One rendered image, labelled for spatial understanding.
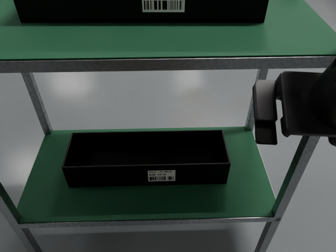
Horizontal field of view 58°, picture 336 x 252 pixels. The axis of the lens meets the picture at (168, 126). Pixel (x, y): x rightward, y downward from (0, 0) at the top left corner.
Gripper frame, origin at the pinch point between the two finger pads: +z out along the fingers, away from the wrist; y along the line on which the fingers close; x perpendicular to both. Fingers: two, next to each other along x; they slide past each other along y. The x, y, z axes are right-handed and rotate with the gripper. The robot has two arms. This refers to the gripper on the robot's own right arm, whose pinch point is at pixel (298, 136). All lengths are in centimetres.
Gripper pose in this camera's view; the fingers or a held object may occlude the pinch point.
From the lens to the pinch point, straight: 40.1
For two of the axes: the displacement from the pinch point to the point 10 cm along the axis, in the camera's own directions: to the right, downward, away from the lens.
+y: -10.0, -0.5, 0.1
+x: -0.5, 9.2, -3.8
